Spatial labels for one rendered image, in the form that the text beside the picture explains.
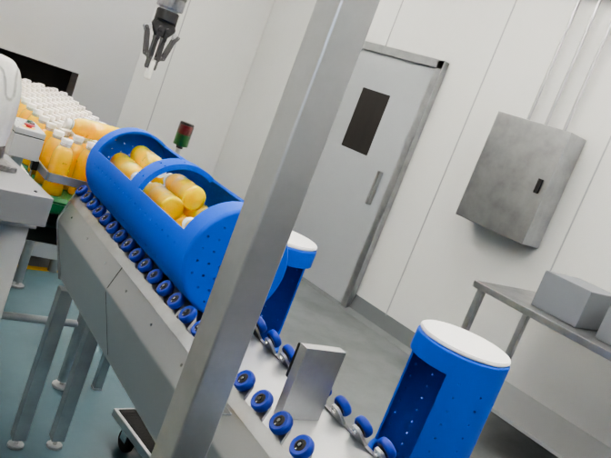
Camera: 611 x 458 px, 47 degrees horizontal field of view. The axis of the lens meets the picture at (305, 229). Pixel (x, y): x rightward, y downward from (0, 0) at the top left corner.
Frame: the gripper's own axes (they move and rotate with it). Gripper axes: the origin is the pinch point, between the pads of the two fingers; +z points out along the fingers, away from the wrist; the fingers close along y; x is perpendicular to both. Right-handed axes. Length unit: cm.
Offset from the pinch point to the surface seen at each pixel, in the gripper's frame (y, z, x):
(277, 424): 9, 47, 140
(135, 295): 10, 54, 69
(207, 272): 5, 37, 92
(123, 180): 12, 31, 40
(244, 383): 9, 47, 126
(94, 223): 9, 50, 21
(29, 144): 26.3, 37.9, -13.2
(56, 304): 7, 86, 6
